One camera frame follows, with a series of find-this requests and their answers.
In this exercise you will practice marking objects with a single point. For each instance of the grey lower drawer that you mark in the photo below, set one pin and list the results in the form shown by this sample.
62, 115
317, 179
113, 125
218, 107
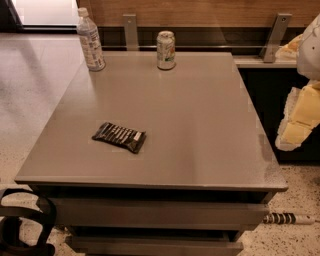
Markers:
151, 247

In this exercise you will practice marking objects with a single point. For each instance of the right metal wall bracket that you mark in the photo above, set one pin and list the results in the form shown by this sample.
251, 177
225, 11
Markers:
277, 32

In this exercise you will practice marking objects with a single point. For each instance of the black rxbar chocolate wrapper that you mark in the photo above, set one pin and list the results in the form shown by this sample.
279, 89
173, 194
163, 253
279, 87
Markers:
119, 136

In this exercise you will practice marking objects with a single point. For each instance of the grey upper drawer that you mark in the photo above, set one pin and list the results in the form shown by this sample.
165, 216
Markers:
158, 214

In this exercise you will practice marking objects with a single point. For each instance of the clear plastic water bottle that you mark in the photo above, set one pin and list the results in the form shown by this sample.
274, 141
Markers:
90, 41

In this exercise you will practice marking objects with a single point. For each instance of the metal wall bracket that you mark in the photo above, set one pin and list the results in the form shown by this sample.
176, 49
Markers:
131, 32
277, 32

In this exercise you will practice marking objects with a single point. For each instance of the grey drawer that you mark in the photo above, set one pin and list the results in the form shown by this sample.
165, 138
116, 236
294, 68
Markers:
151, 247
158, 214

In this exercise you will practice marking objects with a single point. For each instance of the white green soda can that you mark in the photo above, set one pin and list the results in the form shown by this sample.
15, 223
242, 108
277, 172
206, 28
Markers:
165, 50

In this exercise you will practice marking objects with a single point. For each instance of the left metal wall bracket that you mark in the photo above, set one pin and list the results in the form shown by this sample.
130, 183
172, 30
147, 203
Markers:
131, 32

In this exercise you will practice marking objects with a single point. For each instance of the horizontal metal rail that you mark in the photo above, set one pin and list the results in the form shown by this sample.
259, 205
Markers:
191, 48

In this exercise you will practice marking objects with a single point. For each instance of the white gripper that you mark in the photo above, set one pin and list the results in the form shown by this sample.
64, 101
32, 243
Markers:
310, 50

